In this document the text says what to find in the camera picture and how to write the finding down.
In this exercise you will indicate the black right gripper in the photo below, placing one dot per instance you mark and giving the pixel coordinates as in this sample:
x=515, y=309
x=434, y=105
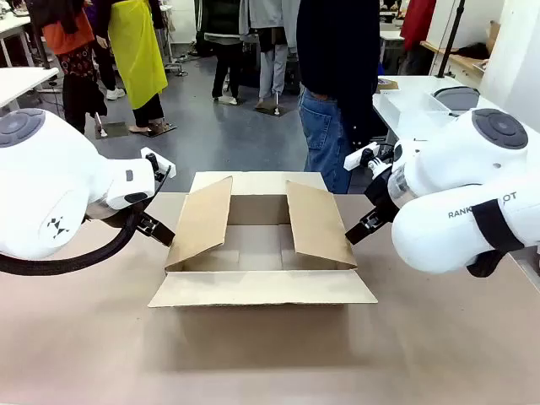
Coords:
x=381, y=192

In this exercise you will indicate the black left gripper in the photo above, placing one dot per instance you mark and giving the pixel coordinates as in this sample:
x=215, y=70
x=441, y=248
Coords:
x=147, y=223

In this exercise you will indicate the brown cardboard box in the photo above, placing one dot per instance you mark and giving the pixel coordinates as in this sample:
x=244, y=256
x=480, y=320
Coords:
x=261, y=257

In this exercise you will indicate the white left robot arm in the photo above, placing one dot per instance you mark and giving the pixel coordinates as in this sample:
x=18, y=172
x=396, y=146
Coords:
x=46, y=185

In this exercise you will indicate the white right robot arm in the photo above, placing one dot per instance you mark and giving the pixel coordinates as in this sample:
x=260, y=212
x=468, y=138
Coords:
x=455, y=177

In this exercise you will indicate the brown packing tape roll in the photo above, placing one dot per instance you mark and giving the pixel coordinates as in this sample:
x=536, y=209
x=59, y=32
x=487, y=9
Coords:
x=387, y=85

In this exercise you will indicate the person in dark navy shirt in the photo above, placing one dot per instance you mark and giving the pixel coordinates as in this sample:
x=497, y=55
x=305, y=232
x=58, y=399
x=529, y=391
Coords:
x=337, y=76

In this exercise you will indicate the person in yellow apron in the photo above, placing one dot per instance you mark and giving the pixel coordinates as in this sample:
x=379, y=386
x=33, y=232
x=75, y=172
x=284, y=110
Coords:
x=137, y=55

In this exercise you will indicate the wooden workbench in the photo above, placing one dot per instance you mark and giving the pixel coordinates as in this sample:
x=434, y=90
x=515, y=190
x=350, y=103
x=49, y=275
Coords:
x=460, y=59

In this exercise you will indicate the person in orange top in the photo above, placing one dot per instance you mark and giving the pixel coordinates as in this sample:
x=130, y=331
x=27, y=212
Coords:
x=76, y=63

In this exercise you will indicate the person in black jacket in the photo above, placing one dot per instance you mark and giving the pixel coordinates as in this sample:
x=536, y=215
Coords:
x=223, y=46

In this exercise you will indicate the black tripod pole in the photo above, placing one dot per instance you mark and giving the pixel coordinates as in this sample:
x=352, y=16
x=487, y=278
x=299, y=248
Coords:
x=449, y=38

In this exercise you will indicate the person in grey hoodie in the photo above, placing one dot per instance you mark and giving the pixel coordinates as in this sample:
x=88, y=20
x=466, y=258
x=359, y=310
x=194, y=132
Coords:
x=270, y=42

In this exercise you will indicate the black bag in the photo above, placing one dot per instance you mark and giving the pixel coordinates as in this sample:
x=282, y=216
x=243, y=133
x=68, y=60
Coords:
x=474, y=50

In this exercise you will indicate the person in red top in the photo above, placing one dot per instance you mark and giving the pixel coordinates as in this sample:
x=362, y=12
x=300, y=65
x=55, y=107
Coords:
x=417, y=25

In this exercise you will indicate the small white table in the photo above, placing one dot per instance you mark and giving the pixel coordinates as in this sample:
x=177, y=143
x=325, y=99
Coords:
x=21, y=84

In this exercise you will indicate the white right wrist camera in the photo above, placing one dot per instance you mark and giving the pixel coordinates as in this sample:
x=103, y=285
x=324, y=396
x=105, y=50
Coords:
x=365, y=157

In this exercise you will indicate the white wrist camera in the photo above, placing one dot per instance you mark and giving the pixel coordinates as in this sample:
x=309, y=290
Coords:
x=365, y=157
x=158, y=162

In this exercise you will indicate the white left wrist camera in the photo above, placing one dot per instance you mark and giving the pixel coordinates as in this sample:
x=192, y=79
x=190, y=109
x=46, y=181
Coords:
x=158, y=162

